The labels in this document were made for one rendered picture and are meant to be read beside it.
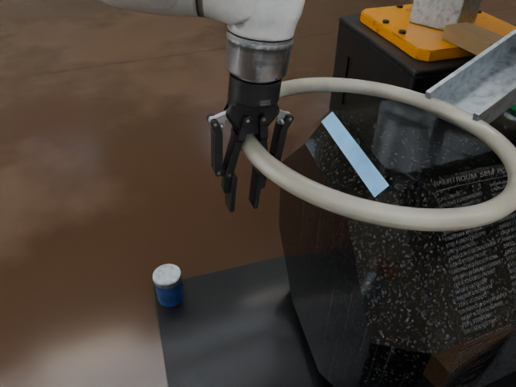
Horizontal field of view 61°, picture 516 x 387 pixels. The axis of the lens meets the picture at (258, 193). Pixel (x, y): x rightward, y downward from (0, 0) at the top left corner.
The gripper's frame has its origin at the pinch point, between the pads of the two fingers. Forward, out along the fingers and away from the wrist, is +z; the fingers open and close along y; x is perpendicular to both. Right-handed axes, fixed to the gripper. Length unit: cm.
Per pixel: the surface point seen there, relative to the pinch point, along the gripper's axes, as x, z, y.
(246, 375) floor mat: 15, 86, 15
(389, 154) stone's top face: 8.9, 2.3, 36.8
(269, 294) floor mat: 42, 83, 33
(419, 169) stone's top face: 2.3, 2.1, 39.6
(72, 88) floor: 252, 87, -29
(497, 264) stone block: -15, 15, 51
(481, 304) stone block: -20, 21, 46
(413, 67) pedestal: 60, 3, 82
